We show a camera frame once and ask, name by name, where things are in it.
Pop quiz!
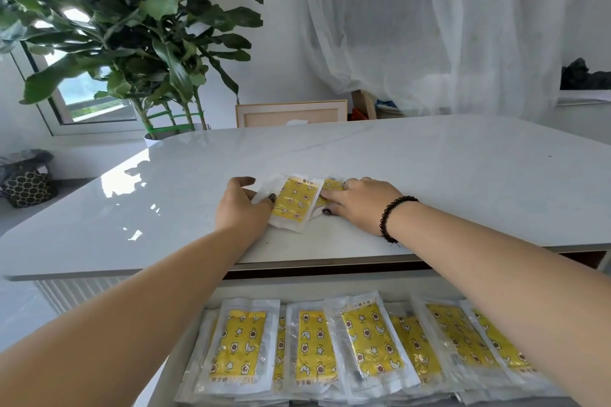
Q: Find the person's left hand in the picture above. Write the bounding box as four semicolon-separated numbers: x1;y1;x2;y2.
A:
214;176;277;250

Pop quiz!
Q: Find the white side cabinet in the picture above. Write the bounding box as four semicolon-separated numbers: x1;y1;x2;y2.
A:
553;89;611;146

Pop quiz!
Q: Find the person's left forearm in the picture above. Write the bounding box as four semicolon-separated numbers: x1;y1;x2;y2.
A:
0;225;262;407

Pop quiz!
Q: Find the small white framed window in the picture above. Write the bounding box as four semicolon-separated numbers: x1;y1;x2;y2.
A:
9;39;145;137

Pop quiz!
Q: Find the white drawer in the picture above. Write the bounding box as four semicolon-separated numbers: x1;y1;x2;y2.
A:
148;273;588;407

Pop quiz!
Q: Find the white sheer dust cover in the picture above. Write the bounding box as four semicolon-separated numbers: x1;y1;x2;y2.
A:
300;0;611;124

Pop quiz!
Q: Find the row of yellow packets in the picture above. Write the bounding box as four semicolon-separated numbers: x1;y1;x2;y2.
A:
174;291;569;407

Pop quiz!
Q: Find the dark bead bracelet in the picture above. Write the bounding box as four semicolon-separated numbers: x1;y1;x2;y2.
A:
379;195;420;245

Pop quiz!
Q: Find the black plastic bag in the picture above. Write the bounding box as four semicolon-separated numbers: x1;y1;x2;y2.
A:
559;57;611;92

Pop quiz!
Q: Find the large green leafy plant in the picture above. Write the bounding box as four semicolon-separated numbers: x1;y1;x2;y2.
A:
0;0;264;141

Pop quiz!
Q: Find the person's right hand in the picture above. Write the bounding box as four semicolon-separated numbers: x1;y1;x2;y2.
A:
320;176;405;237

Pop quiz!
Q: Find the dark patterned basket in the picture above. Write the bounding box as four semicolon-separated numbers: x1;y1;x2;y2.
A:
2;170;58;209

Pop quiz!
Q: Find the brown cardboard box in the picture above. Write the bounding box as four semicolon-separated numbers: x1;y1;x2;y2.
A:
351;89;378;120

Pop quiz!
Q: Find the white plant pot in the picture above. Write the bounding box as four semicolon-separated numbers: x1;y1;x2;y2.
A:
144;124;207;149

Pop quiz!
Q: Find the person's right forearm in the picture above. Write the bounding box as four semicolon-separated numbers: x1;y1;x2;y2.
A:
391;201;611;407

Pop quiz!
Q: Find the wooden picture frame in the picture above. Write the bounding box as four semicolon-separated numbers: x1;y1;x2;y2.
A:
235;99;348;128

